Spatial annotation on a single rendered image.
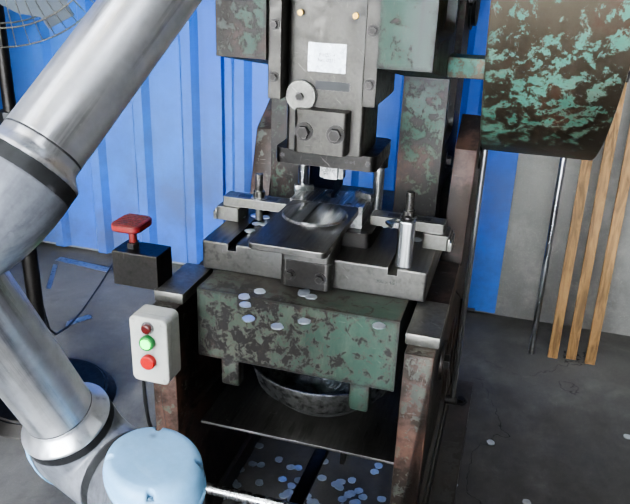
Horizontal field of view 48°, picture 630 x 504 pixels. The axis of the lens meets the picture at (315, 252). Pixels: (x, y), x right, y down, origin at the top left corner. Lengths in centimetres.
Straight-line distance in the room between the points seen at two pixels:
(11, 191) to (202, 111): 218
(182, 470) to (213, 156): 203
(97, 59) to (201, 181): 221
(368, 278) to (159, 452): 59
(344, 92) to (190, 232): 170
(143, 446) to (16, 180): 41
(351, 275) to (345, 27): 45
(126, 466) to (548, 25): 74
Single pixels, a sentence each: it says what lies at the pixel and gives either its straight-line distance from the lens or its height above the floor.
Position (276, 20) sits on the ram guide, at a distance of 130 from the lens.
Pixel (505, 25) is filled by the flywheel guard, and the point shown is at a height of 116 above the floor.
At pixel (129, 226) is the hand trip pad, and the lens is 136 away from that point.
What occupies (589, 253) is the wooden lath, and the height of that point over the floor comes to 37.
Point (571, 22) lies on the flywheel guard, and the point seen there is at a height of 117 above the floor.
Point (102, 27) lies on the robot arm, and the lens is 68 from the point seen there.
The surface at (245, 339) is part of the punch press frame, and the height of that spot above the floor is 55.
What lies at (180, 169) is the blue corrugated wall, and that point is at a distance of 288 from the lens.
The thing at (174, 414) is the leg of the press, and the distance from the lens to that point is 146.
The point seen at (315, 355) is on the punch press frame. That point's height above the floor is 55.
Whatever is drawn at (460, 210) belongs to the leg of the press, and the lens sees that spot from 166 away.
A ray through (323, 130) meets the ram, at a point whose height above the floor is 94.
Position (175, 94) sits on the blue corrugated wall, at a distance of 282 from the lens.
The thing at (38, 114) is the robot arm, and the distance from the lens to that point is 65.
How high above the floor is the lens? 124
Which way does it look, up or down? 23 degrees down
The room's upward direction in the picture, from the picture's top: 2 degrees clockwise
